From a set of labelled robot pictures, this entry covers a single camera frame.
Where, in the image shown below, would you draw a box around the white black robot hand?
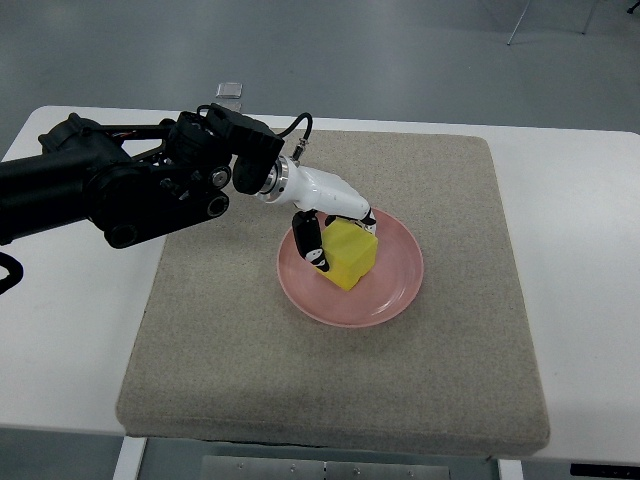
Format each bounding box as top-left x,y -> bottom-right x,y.
256,156 -> 377,273

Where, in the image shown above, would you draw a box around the yellow cube block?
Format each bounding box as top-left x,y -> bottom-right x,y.
314,219 -> 378,291

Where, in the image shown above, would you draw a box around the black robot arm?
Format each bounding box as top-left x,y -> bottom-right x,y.
1,103 -> 313,249

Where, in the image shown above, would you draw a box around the pink plate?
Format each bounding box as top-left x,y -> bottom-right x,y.
277,209 -> 424,328

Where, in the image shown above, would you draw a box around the beige foam mat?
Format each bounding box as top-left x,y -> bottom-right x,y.
116,131 -> 550,457

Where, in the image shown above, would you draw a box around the metal chair legs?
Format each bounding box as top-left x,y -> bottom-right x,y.
505,1 -> 639,46

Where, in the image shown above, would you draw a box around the black label strip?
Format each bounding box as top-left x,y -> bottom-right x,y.
570,463 -> 640,479

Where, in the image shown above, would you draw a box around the grey metal base plate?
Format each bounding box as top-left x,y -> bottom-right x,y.
199,456 -> 451,480

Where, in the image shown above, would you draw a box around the white table leg frame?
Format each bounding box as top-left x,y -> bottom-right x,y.
112,436 -> 147,480

